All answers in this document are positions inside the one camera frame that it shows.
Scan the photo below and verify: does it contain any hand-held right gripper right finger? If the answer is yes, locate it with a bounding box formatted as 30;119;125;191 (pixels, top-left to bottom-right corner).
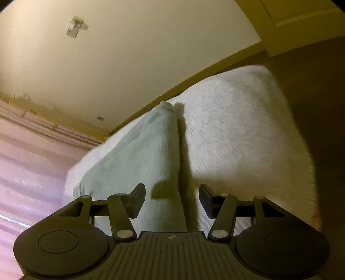
199;184;287;241

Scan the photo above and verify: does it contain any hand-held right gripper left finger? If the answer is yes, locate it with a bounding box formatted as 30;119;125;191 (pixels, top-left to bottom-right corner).
58;184;146;241

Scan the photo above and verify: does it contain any grey-blue sweater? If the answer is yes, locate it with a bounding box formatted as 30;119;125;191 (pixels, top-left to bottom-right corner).
72;101;204;232

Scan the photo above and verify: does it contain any bed with quilted bedspread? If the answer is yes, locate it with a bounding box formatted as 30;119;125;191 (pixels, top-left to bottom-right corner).
63;65;317;235

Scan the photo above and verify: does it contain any pink curtain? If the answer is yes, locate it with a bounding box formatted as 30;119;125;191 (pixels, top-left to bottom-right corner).
0;100;105;280

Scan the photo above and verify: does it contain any wooden door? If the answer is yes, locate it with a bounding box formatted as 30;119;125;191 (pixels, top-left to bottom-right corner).
234;0;345;57

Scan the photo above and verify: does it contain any small clear wall fixture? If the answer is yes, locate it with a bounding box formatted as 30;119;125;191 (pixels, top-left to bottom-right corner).
66;16;89;38

